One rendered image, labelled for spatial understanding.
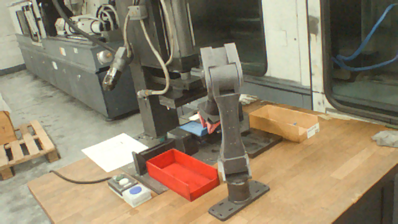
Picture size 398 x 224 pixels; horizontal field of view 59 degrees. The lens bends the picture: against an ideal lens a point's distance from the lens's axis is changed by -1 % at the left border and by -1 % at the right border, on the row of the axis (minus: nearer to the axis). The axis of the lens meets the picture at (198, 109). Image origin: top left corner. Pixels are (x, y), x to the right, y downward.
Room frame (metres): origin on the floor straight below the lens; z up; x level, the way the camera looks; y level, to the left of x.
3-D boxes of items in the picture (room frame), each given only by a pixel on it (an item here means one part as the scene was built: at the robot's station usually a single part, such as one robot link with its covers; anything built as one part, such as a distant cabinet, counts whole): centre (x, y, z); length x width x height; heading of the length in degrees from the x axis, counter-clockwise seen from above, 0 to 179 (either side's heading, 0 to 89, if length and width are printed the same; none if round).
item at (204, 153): (1.39, 0.05, 0.88); 0.65 x 0.50 x 0.03; 125
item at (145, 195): (0.99, 0.24, 0.90); 0.07 x 0.07 x 0.06; 35
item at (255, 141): (1.24, -0.18, 0.91); 0.17 x 0.16 x 0.02; 125
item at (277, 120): (1.31, -0.33, 0.93); 0.25 x 0.13 x 0.08; 35
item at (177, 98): (1.36, 0.08, 1.22); 0.26 x 0.18 x 0.30; 35
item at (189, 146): (1.31, 0.02, 0.94); 0.20 x 0.10 x 0.07; 125
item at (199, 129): (1.27, 0.01, 1.00); 0.15 x 0.07 x 0.03; 35
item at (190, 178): (1.06, 0.09, 0.93); 0.25 x 0.12 x 0.06; 35
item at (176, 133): (1.31, 0.02, 0.98); 0.20 x 0.10 x 0.01; 125
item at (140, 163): (1.17, 0.23, 0.95); 0.06 x 0.03 x 0.09; 125
